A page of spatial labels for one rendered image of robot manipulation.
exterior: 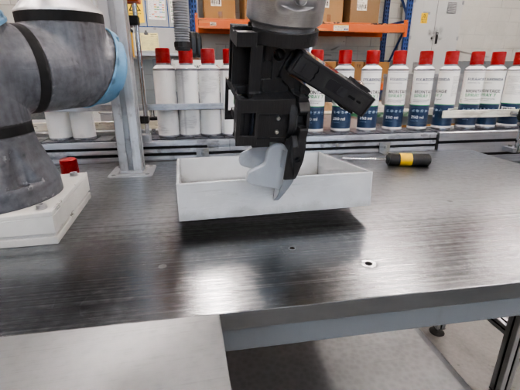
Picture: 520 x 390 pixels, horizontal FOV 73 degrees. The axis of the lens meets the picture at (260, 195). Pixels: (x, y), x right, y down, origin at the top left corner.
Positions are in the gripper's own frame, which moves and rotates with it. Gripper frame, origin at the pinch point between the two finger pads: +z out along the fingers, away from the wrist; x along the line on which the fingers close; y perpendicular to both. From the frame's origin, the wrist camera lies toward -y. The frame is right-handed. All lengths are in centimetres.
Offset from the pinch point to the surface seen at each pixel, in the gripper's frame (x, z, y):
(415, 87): -43, 2, -52
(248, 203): 0.6, 1.7, 4.5
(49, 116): -48, 10, 39
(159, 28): -475, 81, 8
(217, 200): 0.2, 1.1, 8.4
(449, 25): -433, 57, -399
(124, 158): -30.7, 12.1, 22.6
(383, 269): 15.1, 0.9, -7.2
